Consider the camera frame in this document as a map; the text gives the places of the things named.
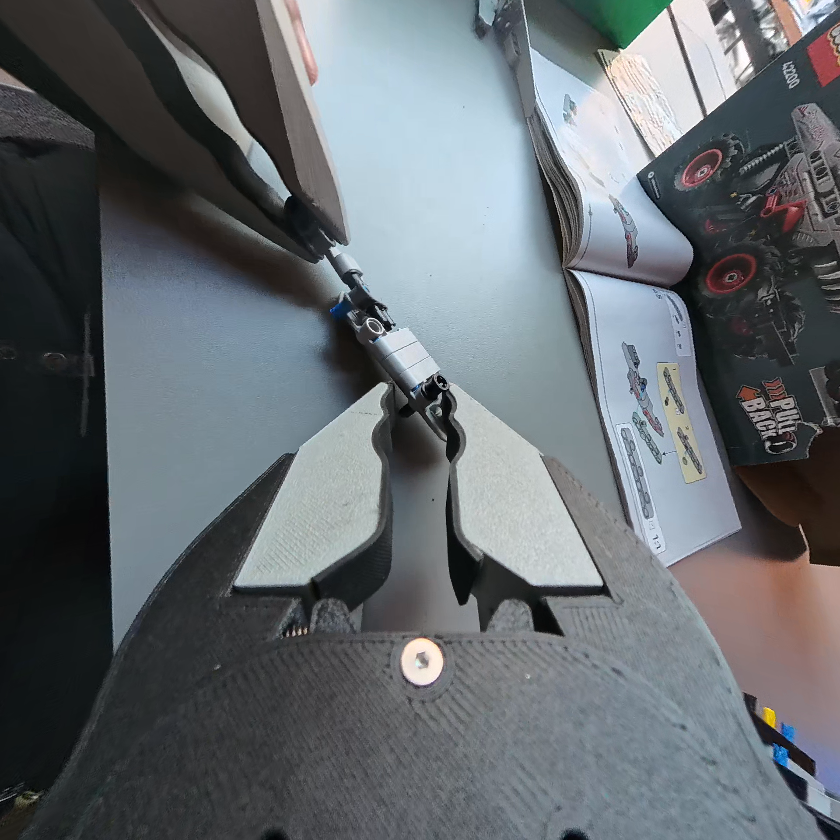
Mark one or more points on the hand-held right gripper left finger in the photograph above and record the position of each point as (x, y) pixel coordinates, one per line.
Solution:
(315, 505)

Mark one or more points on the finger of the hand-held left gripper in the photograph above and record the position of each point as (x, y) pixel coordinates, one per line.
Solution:
(131, 85)
(302, 131)

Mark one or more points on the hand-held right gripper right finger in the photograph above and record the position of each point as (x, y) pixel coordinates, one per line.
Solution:
(525, 518)

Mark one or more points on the grey lego connector with blue pin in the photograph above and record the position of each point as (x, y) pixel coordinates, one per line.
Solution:
(348, 264)

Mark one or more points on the grey lego block with curved panel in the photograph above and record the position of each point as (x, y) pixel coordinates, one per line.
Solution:
(407, 361)

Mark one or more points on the open lego instruction booklet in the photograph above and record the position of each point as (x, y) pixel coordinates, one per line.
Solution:
(630, 229)

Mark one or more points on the black lego set box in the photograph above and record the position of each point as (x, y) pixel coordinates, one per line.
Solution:
(754, 262)

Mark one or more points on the green box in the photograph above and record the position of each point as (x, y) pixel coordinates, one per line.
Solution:
(617, 19)

